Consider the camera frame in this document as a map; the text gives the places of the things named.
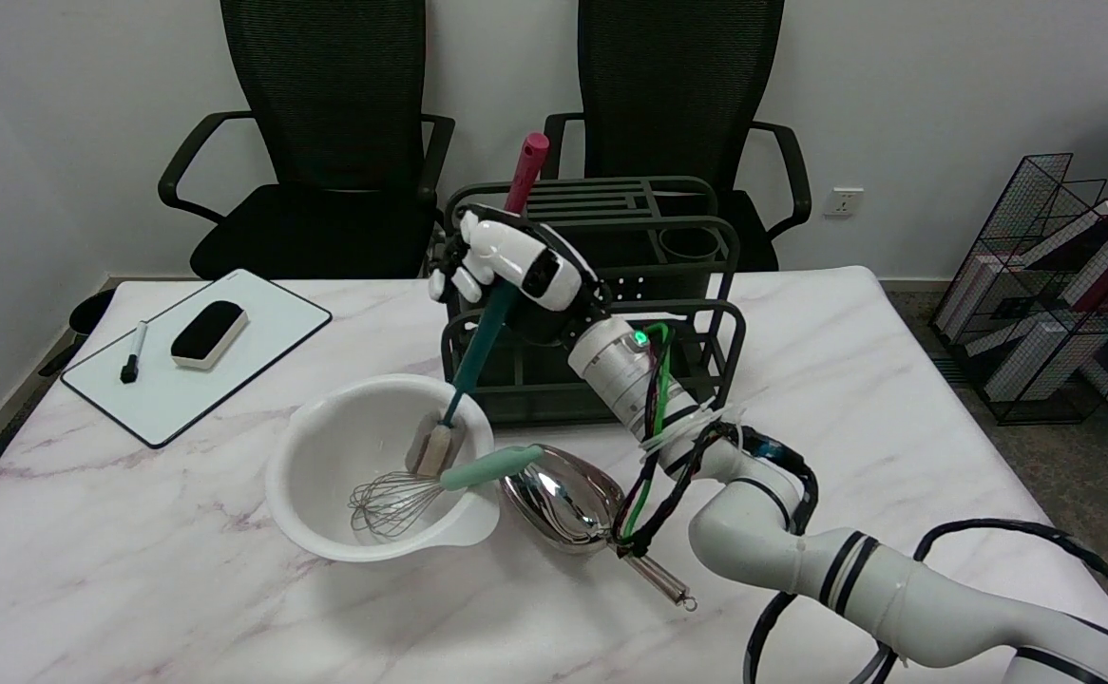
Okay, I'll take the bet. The black wire magazine rack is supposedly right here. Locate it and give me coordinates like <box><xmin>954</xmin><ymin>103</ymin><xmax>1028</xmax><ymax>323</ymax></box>
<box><xmin>927</xmin><ymin>153</ymin><xmax>1108</xmax><ymax>428</ymax></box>

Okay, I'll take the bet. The small white whiteboard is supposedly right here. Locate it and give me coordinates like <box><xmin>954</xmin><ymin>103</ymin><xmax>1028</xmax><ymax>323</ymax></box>
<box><xmin>61</xmin><ymin>269</ymin><xmax>334</xmax><ymax>449</ymax></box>

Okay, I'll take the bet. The whisk with green handle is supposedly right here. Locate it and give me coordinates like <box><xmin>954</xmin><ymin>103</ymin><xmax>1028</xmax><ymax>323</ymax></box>
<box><xmin>349</xmin><ymin>444</ymin><xmax>545</xmax><ymax>535</ymax></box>

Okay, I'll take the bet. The stainless steel scoop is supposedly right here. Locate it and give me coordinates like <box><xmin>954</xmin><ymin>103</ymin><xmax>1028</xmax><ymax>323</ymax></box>
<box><xmin>500</xmin><ymin>446</ymin><xmax>698</xmax><ymax>612</ymax></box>

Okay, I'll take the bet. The stack of books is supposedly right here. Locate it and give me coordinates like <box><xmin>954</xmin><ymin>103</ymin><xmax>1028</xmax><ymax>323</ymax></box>
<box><xmin>934</xmin><ymin>198</ymin><xmax>1108</xmax><ymax>419</ymax></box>

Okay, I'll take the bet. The white mixing bowl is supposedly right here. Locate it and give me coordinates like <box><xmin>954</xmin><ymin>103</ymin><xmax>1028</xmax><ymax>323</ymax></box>
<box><xmin>265</xmin><ymin>373</ymin><xmax>502</xmax><ymax>563</ymax></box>

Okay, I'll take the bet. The green robot cable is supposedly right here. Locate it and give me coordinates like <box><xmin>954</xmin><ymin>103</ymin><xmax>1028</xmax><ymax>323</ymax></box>
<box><xmin>617</xmin><ymin>323</ymin><xmax>675</xmax><ymax>541</ymax></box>

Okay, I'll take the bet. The blue sponge bottle brush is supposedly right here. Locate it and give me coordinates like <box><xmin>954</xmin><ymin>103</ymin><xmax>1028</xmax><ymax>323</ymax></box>
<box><xmin>406</xmin><ymin>281</ymin><xmax>523</xmax><ymax>479</ymax></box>

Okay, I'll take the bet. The dark green dish rack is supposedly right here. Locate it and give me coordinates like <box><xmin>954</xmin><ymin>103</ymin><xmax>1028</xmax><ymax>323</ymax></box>
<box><xmin>440</xmin><ymin>176</ymin><xmax>747</xmax><ymax>428</ymax></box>

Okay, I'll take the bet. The black whiteboard marker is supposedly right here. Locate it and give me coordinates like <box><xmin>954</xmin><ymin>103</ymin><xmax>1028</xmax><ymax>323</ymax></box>
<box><xmin>120</xmin><ymin>321</ymin><xmax>149</xmax><ymax>385</ymax></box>

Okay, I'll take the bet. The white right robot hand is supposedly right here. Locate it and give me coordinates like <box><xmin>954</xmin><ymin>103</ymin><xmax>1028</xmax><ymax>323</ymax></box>
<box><xmin>427</xmin><ymin>205</ymin><xmax>611</xmax><ymax>345</ymax></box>

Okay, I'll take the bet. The red handled utensil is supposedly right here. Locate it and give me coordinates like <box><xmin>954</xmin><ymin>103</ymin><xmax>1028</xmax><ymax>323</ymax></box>
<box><xmin>504</xmin><ymin>133</ymin><xmax>550</xmax><ymax>216</ymax></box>

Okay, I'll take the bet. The black mesh office chair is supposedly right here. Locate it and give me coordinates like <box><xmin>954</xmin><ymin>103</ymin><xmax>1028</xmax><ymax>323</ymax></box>
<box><xmin>158</xmin><ymin>0</ymin><xmax>456</xmax><ymax>280</ymax></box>
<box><xmin>541</xmin><ymin>0</ymin><xmax>812</xmax><ymax>274</ymax></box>

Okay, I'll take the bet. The black whiteboard eraser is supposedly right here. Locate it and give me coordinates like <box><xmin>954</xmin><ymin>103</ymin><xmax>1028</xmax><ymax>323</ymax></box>
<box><xmin>170</xmin><ymin>300</ymin><xmax>250</xmax><ymax>371</ymax></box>

